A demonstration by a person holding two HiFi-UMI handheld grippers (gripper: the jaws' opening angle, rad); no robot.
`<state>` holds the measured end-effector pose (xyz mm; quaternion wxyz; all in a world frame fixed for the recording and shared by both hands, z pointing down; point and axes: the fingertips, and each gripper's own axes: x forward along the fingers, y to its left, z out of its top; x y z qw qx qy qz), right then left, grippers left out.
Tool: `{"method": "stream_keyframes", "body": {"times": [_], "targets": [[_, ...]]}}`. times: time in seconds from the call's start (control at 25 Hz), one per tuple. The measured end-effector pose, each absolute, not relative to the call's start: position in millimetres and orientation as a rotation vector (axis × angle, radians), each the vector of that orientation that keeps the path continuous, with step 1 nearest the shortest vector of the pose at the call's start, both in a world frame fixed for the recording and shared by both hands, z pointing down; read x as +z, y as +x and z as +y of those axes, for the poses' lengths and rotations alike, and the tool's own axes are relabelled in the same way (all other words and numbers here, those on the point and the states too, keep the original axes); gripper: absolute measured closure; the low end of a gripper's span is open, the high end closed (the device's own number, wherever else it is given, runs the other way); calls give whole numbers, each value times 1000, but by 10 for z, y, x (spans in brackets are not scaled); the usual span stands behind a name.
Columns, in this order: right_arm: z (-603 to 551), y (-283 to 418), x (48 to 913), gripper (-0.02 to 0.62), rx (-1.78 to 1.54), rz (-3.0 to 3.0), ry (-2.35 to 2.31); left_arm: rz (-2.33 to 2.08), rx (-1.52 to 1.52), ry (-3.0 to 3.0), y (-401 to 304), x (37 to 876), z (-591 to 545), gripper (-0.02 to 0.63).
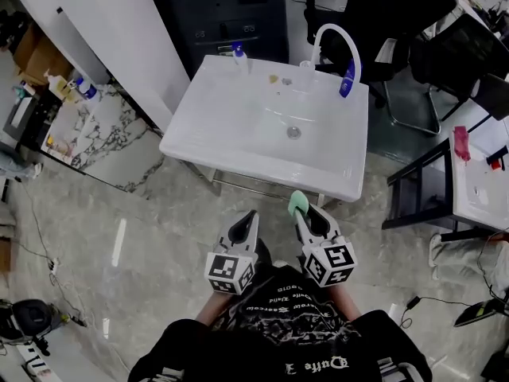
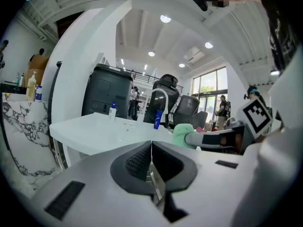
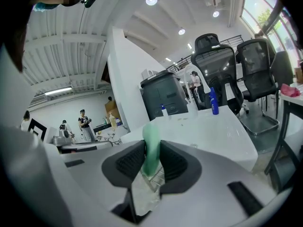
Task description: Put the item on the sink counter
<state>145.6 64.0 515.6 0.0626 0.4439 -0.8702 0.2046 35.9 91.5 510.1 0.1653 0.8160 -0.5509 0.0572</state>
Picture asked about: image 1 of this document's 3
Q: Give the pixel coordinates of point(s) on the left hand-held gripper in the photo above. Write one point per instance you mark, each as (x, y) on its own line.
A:
(226, 271)

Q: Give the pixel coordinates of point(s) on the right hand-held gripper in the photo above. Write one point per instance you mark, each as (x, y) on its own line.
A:
(330, 263)

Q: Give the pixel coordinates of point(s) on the green sponge item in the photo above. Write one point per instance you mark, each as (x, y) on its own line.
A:
(299, 203)

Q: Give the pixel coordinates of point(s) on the person's left forearm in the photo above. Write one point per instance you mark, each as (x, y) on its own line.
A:
(214, 306)

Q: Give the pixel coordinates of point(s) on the person's right forearm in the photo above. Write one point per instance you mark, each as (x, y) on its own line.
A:
(346, 298)

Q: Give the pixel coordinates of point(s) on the metal sink drain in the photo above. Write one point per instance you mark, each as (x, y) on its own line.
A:
(294, 132)

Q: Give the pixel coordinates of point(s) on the white sink counter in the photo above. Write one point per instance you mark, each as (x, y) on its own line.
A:
(222, 122)

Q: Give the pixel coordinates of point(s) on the black metal stand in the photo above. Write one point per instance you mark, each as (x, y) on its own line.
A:
(421, 197)

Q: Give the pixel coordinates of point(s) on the black power adapter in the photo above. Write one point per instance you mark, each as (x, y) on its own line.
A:
(413, 302)

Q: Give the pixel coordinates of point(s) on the person's black printed shirt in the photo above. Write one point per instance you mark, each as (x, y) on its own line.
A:
(278, 348)

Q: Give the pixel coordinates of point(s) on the small grey piece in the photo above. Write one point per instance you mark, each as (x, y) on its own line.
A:
(286, 81)

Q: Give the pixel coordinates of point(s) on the blue tube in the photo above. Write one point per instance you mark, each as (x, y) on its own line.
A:
(347, 80)

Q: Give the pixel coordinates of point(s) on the small yellow piece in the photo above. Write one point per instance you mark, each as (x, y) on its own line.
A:
(273, 79)

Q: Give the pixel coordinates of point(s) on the marble slab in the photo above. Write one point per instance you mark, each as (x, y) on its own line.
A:
(107, 137)

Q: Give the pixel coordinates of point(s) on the pink cloth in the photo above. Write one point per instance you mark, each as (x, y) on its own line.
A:
(462, 143)

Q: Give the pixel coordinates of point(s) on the white bottle with blue cap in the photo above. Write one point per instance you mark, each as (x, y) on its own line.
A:
(240, 60)

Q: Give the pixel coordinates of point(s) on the black tablet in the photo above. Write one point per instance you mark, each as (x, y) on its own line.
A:
(479, 313)

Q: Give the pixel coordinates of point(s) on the white power strip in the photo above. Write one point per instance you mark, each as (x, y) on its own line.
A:
(54, 266)

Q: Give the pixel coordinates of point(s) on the red and black tool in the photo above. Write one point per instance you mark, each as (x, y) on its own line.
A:
(497, 159)

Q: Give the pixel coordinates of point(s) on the white curved faucet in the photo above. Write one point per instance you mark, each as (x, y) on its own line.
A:
(338, 30)

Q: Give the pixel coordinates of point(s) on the clear bottle with blue cap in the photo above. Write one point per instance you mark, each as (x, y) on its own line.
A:
(86, 90)

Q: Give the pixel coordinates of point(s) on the black mesh chair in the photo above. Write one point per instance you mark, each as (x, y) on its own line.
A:
(457, 58)

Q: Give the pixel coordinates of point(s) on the dark grey cabinet machine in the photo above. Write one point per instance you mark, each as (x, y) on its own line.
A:
(230, 10)

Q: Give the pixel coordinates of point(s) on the black office chair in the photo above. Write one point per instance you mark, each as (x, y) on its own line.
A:
(378, 10)

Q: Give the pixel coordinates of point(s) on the black bag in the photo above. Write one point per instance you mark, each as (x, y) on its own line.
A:
(32, 318)

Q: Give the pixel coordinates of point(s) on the white panel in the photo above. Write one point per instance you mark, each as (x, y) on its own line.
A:
(119, 34)

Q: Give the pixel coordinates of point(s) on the yellow pump bottle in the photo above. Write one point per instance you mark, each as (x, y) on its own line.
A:
(55, 84)

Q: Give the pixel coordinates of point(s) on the cardboard box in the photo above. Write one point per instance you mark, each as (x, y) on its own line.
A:
(37, 56)

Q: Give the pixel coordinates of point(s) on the metal sink frame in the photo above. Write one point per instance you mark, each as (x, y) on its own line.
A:
(238, 181)

